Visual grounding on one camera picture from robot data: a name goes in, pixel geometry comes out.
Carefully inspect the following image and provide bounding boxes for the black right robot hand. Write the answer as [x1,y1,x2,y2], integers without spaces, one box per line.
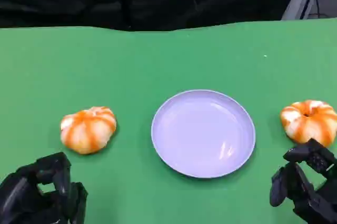
[269,138,337,224]

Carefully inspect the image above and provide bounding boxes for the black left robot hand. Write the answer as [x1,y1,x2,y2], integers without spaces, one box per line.
[0,151,89,224]

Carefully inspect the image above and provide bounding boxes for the lilac plate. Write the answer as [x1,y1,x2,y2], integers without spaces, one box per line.
[151,89,256,179]

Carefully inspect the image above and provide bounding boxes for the green table cloth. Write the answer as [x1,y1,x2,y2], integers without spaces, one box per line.
[0,17,337,224]

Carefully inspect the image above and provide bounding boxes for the orange and white bread roll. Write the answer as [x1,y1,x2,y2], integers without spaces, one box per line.
[60,106,117,155]
[280,100,337,148]

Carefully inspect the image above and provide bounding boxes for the thin black floor cable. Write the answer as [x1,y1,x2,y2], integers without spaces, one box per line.
[310,0,330,18]

